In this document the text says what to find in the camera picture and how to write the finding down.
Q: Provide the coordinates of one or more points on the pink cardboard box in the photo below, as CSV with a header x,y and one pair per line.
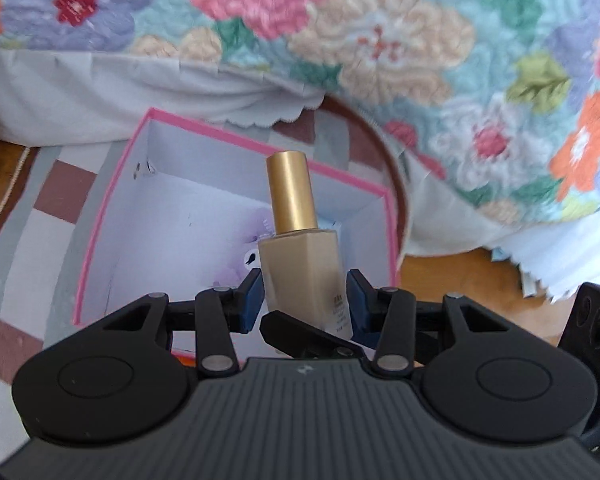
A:
x,y
177,192

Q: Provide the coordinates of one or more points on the floral quilt bedspread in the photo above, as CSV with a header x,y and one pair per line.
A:
x,y
490,108

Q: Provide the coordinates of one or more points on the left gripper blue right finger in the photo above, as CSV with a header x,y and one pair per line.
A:
x,y
364,310

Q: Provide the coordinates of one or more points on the purple plush toy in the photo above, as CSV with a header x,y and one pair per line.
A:
x,y
244,254

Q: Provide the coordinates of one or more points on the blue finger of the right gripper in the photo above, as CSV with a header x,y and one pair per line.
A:
x,y
303,341

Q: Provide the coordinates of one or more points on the gold foundation bottle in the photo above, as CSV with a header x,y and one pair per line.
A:
x,y
301,263

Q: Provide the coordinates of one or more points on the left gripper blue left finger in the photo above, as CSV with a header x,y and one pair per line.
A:
x,y
251,297

